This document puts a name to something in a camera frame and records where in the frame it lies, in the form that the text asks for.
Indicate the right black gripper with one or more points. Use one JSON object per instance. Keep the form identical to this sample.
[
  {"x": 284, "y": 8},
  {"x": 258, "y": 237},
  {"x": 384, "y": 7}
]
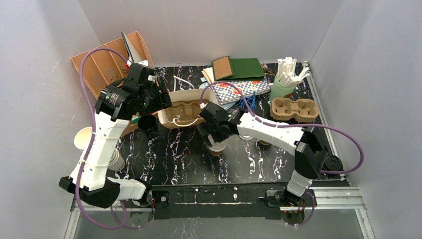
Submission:
[{"x": 204, "y": 131}]

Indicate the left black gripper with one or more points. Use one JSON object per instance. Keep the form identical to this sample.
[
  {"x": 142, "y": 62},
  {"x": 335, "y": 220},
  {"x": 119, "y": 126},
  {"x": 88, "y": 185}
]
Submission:
[{"x": 162, "y": 97}]

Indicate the single pulp cup carrier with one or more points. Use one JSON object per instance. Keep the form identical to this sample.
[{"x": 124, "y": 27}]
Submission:
[{"x": 185, "y": 112}]

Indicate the kraft paper takeout bag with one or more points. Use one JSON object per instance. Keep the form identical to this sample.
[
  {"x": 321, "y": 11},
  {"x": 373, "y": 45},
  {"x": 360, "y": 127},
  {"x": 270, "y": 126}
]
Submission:
[{"x": 191, "y": 94}]

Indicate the brown paper coffee cup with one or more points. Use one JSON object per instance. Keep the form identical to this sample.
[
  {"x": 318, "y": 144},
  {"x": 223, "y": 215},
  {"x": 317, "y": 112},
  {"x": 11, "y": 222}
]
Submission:
[{"x": 216, "y": 153}]

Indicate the single white cup lid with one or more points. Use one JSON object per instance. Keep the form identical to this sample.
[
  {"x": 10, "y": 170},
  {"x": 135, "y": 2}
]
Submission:
[{"x": 245, "y": 137}]

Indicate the stack of pulp cup carriers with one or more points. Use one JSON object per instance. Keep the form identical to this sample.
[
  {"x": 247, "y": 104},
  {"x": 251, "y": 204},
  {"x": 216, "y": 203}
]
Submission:
[{"x": 302, "y": 110}]

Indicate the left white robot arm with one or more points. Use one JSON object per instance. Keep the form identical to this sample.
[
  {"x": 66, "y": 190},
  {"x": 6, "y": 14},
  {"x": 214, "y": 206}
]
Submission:
[{"x": 89, "y": 179}]

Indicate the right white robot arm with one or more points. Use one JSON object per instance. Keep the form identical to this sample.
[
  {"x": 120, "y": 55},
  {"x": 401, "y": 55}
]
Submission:
[{"x": 299, "y": 141}]

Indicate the black cup lid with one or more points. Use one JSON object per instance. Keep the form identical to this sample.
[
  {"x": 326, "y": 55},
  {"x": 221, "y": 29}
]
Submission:
[
  {"x": 149, "y": 125},
  {"x": 333, "y": 163}
]

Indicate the blue checkered paper bag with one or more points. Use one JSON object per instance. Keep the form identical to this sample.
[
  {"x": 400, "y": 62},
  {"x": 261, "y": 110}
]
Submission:
[{"x": 227, "y": 94}]

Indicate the cream and blue bags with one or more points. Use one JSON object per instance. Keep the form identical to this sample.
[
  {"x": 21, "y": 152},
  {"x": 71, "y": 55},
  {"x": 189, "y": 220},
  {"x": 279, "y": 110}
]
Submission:
[{"x": 208, "y": 74}]

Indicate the green paper bag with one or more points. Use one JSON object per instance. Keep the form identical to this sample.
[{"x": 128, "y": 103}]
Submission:
[{"x": 237, "y": 69}]

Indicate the white board in organizer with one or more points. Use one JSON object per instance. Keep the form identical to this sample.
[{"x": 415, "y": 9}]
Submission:
[{"x": 134, "y": 56}]

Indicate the orange plastic desk organizer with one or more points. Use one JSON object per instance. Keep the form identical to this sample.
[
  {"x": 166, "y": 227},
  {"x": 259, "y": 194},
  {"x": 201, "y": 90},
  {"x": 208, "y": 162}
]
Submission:
[{"x": 104, "y": 67}]

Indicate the green cup with straws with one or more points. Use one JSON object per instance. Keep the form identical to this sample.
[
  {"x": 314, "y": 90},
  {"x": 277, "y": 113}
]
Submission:
[{"x": 286, "y": 79}]

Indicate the stack of white paper cups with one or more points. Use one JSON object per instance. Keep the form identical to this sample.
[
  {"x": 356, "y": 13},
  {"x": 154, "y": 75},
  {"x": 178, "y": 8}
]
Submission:
[{"x": 81, "y": 139}]

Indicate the blue cord bag handle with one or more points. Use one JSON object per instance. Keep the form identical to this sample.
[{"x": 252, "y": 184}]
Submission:
[{"x": 250, "y": 101}]

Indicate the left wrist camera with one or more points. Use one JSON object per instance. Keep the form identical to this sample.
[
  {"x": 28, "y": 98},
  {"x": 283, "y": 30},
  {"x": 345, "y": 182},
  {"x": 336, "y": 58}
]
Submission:
[{"x": 144, "y": 62}]

